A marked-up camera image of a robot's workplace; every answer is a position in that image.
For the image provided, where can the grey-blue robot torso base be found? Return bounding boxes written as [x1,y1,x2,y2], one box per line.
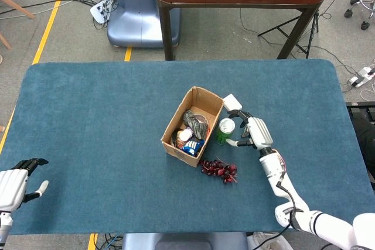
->
[121,232,249,250]

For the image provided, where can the small white bottle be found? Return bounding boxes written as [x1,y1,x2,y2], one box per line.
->
[178,129,193,142]

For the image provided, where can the translucent plastic container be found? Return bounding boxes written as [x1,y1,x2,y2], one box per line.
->
[248,231,294,250]

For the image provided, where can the white power strip red switches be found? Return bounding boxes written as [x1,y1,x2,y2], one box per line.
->
[348,67,375,88]

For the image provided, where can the grey striped sock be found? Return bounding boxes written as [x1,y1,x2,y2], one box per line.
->
[183,109,208,139]

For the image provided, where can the green energy drink can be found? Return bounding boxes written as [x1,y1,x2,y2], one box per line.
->
[216,118,236,146]

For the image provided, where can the blue snack packet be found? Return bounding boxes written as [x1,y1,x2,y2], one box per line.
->
[182,139,206,157]

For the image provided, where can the short wooden leg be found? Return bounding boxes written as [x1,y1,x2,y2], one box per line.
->
[0,33,12,50]

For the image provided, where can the chrome stool with casters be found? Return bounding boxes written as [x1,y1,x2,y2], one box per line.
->
[344,0,375,30]

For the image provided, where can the black folding tripod stand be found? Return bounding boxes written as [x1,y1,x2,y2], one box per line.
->
[257,12,320,59]

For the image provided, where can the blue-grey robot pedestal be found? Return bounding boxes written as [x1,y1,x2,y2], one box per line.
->
[106,0,181,49]

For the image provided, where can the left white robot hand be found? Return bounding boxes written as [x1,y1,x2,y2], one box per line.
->
[0,157,50,213]

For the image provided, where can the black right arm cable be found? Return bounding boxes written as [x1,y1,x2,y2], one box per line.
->
[252,181,304,250]

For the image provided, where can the blue felt table cover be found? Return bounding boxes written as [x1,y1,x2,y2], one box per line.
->
[0,59,375,235]

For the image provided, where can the open cardboard box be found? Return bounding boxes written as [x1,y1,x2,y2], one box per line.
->
[161,85,225,168]

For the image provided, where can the white rectangular pack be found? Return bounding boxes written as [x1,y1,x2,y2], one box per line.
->
[222,94,243,112]

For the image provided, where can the black equipment frame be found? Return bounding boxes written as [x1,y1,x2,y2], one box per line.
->
[345,101,375,180]

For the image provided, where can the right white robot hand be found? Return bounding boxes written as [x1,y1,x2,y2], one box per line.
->
[225,109,275,150]

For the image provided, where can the red grape bunch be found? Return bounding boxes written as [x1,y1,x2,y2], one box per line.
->
[199,157,238,185]

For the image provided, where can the white power strip with plugs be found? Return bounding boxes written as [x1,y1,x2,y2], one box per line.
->
[90,0,114,25]

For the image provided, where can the long slanted wooden leg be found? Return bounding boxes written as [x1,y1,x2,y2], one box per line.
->
[0,0,36,20]

